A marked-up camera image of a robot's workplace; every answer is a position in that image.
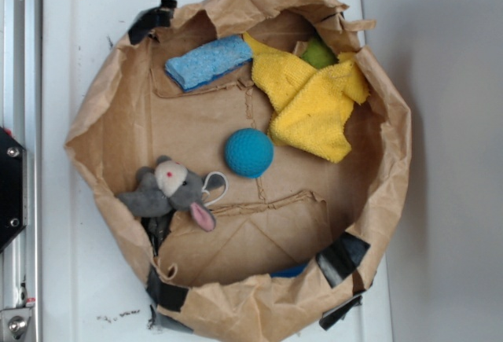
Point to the brown paper bag nest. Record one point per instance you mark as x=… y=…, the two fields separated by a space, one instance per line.
x=337 y=218

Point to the blue dimpled ball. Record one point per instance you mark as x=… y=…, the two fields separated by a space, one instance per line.
x=248 y=153

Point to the black mounting bracket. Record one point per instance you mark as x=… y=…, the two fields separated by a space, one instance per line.
x=13 y=188

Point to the yellow microfiber cloth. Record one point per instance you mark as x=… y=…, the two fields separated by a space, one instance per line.
x=311 y=105

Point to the aluminium frame rail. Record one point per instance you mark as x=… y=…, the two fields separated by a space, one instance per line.
x=21 y=51

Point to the white plastic tray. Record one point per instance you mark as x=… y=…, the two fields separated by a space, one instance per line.
x=89 y=292

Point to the green tennis ball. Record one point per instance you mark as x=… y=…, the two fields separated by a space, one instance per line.
x=318 y=54

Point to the blue sponge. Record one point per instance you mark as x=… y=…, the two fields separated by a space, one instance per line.
x=208 y=62

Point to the grey plush mouse toy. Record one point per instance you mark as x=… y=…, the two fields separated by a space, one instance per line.
x=172 y=186

